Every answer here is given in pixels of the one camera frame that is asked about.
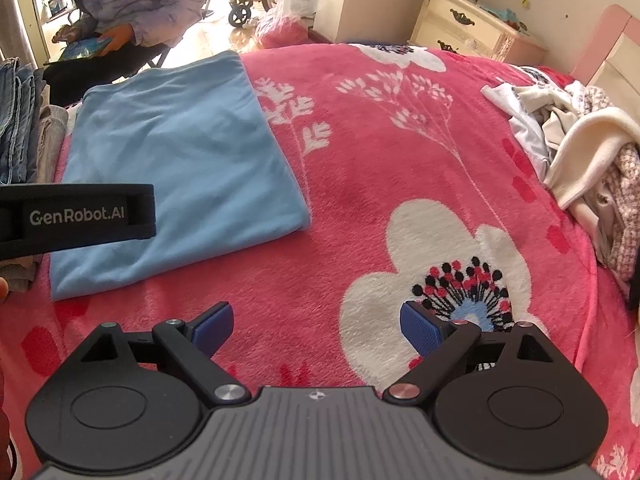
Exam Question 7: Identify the houndstooth tweed garment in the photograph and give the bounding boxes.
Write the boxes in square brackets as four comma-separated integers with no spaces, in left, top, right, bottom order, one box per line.
[574,84,640,303]

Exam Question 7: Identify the pink floral blanket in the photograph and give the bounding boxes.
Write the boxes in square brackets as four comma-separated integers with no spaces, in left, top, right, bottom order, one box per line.
[0,41,640,480]

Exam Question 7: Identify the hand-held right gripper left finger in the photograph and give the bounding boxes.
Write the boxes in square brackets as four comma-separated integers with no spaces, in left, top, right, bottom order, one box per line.
[80,301,251,404]

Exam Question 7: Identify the stack of folded jeans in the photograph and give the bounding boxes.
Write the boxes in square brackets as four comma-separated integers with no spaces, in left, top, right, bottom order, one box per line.
[0,104,69,294]

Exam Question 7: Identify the cream nightstand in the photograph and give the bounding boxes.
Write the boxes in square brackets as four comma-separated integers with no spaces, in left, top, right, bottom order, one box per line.
[406,0,549,64]

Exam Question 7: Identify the folded blue jeans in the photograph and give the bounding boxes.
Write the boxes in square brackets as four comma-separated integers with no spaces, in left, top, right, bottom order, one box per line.
[0,56,47,187]

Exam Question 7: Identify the white thin cloth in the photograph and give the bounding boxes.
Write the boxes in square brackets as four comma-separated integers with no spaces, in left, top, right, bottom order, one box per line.
[480,81,581,177]

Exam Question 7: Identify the pink headboard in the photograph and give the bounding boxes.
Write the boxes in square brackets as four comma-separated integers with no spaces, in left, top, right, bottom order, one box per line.
[569,3,640,107]

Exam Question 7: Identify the clear plastic bag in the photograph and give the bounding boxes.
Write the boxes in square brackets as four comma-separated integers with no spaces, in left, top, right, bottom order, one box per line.
[254,0,324,50]

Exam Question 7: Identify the light blue t-shirt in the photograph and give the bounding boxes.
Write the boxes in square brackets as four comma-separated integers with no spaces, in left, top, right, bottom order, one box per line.
[50,50,314,302]

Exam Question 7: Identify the tablet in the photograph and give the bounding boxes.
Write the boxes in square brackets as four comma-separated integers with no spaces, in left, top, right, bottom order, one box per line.
[59,36,114,62]

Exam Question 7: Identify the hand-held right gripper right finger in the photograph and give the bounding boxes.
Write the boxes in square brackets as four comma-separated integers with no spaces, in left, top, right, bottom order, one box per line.
[383,301,554,404]

